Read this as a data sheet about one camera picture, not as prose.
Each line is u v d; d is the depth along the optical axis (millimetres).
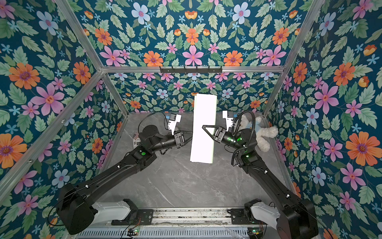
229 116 613
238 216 731
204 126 626
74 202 388
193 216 750
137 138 1012
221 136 578
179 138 576
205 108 633
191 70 924
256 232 713
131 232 718
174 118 605
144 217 738
